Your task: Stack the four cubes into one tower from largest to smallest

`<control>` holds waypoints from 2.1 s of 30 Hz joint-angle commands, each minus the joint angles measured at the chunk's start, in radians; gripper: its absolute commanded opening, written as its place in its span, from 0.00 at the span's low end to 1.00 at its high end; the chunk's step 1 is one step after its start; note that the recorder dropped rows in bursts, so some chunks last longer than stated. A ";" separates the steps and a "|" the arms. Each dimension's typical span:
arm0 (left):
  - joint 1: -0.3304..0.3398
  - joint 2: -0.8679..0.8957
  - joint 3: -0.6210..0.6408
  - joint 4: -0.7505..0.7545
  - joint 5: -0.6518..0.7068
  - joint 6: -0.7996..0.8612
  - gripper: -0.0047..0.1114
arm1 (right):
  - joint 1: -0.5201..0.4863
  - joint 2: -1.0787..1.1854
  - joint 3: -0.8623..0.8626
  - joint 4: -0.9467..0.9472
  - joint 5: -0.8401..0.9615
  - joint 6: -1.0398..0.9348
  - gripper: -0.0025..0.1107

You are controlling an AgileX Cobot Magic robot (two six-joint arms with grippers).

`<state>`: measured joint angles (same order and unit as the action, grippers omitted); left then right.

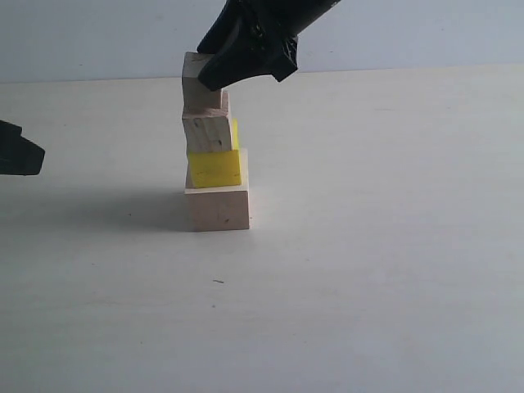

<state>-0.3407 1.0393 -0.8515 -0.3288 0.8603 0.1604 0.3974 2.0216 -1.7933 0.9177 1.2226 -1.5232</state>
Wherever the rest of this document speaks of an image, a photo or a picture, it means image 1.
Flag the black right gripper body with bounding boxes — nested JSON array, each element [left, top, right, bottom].
[[224, 1, 339, 52]]

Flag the small pale wooden cube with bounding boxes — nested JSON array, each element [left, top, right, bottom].
[[181, 52, 223, 111]]

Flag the medium bare wooden cube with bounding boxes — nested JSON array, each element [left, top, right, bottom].
[[182, 92, 233, 153]]

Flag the yellow painted cube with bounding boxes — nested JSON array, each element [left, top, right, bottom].
[[187, 119, 242, 188]]

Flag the large pale wooden cube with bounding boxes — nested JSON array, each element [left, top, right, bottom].
[[184, 148, 250, 232]]

